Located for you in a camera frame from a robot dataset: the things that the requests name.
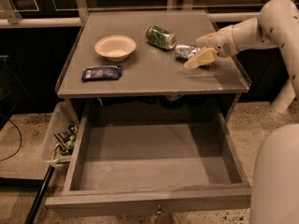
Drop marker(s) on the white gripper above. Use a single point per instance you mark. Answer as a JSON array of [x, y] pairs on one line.
[[223, 42]]

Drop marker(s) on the silver blue redbull can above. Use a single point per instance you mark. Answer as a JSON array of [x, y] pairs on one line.
[[185, 52]]

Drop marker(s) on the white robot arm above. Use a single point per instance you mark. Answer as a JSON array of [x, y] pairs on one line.
[[275, 183]]

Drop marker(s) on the green soda can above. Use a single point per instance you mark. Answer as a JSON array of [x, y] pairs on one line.
[[160, 38]]

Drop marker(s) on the open grey top drawer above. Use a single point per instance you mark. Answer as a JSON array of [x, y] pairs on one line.
[[127, 167]]

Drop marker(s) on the grey wooden cabinet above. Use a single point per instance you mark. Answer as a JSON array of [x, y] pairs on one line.
[[148, 71]]

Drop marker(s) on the beige paper bowl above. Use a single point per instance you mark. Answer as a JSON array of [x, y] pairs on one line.
[[115, 48]]

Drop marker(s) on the blue snack packet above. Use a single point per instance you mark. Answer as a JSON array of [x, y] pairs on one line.
[[108, 72]]

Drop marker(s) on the snack packets in bin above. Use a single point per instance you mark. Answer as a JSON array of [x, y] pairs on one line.
[[67, 140]]

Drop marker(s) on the clear plastic bin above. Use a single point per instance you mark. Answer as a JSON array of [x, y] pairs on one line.
[[58, 124]]

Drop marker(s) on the black floor bar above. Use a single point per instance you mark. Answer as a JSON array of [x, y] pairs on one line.
[[39, 197]]

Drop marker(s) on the metal railing frame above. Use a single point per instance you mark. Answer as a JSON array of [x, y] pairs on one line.
[[56, 12]]

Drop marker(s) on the metal drawer handle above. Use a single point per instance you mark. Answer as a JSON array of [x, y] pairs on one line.
[[159, 210]]

